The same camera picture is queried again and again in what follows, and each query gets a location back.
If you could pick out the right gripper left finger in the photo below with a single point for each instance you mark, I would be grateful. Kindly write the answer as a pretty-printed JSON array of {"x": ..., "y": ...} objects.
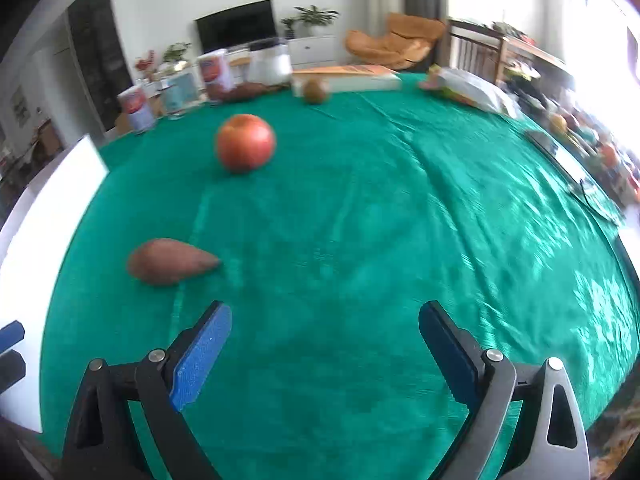
[{"x": 101, "y": 440}]

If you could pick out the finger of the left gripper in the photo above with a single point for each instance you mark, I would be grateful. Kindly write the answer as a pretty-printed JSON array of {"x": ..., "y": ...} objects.
[
  {"x": 10, "y": 335},
  {"x": 12, "y": 369}
]

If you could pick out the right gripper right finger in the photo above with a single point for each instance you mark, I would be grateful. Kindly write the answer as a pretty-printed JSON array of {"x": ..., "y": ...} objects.
[{"x": 549, "y": 440}]

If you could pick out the brown sweet potato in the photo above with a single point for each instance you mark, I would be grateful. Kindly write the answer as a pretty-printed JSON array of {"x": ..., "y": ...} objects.
[{"x": 164, "y": 261}]

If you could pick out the green satin tablecloth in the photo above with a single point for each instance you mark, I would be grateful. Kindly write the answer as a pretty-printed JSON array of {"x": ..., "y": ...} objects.
[{"x": 372, "y": 204}]

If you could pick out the red white can left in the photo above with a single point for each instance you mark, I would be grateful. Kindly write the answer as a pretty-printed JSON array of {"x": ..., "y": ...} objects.
[{"x": 137, "y": 115}]

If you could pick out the red white can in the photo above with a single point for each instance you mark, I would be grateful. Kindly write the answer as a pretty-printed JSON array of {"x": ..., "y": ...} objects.
[
  {"x": 137, "y": 115},
  {"x": 216, "y": 74}
]

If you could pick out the clear glass jar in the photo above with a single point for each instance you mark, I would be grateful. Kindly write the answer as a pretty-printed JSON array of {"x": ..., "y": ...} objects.
[{"x": 178, "y": 94}]

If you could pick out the plant with red flowers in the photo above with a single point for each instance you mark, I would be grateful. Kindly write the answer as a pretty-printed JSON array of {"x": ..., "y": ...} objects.
[{"x": 145, "y": 66}]

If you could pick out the red apple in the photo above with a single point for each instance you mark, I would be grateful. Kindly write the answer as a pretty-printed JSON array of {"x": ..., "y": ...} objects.
[{"x": 244, "y": 143}]

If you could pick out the dark bookcase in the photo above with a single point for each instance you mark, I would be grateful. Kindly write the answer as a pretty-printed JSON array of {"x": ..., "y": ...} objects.
[{"x": 99, "y": 56}]

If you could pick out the red white can right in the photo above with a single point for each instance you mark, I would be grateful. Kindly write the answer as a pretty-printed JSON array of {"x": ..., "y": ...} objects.
[{"x": 216, "y": 74}]

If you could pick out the black television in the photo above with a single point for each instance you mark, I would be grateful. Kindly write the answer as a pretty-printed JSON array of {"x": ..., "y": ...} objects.
[{"x": 237, "y": 26}]

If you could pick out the white snack bag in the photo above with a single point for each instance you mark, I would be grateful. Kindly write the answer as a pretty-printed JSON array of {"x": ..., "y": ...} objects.
[{"x": 469, "y": 89}]

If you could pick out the white jar black lid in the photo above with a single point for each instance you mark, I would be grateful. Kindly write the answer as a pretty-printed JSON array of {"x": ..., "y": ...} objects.
[{"x": 270, "y": 62}]

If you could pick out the small green-brown fruit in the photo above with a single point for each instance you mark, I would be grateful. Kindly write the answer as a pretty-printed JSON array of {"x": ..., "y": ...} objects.
[{"x": 316, "y": 91}]

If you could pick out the wooden chair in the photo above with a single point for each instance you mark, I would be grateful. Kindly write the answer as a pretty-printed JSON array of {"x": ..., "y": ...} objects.
[{"x": 477, "y": 49}]

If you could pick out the small potted plant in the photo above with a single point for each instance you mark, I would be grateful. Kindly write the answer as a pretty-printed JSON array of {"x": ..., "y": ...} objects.
[{"x": 289, "y": 25}]

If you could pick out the white tv cabinet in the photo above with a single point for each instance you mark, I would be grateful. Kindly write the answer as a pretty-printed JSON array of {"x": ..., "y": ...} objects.
[{"x": 304, "y": 52}]

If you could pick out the flat white orange box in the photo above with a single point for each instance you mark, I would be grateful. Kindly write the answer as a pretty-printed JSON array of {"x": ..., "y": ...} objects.
[{"x": 348, "y": 78}]

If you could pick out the orange lounge chair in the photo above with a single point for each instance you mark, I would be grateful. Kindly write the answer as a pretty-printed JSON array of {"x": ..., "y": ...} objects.
[{"x": 408, "y": 41}]

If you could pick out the potted green plant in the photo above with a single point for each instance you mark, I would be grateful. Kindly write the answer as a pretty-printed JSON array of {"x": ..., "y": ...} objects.
[{"x": 315, "y": 19}]

